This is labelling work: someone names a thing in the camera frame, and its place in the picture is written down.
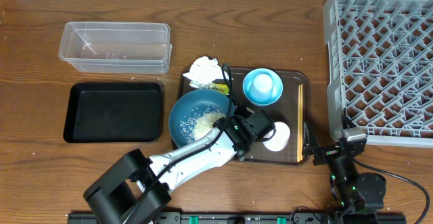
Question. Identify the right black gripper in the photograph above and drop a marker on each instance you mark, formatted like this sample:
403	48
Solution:
311	147

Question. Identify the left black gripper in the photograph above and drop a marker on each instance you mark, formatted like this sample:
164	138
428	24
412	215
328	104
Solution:
257	139

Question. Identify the pale pink cup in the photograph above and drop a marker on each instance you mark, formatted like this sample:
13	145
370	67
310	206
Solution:
277	139

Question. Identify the light blue cup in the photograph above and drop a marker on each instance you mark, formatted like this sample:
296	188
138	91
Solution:
261	88

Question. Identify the pile of white rice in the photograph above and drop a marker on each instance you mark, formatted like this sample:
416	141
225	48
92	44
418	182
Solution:
197	125

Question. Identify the dark blue bowl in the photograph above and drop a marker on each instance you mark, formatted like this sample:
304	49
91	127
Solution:
200	100

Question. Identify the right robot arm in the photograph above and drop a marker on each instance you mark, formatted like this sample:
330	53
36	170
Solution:
361	194

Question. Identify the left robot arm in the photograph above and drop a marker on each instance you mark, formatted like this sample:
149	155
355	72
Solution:
135	189

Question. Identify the grey dishwasher rack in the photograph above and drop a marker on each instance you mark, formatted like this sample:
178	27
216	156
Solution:
380	69

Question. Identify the dark brown serving tray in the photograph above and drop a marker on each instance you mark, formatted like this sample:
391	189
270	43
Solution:
284	110

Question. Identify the wooden chopstick outer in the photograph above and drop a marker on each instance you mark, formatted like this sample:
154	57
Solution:
301	121

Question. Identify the wooden chopstick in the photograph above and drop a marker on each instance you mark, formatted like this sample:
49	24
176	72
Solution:
301	121
298	129

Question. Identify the yellow green wrapper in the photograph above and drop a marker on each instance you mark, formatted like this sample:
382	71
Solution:
221	88

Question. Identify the light blue small bowl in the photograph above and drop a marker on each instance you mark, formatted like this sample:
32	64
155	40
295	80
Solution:
277	85

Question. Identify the wooden chopstick inner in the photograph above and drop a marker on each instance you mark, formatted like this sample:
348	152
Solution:
298	129

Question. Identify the crumpled white tissue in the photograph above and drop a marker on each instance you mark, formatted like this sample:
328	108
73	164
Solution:
204	71

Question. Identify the black rectangular tray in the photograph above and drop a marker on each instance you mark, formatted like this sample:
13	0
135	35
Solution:
113	112

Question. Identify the clear plastic bin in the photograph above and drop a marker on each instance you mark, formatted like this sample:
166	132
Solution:
117	47

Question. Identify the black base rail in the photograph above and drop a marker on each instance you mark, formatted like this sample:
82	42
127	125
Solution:
302	217

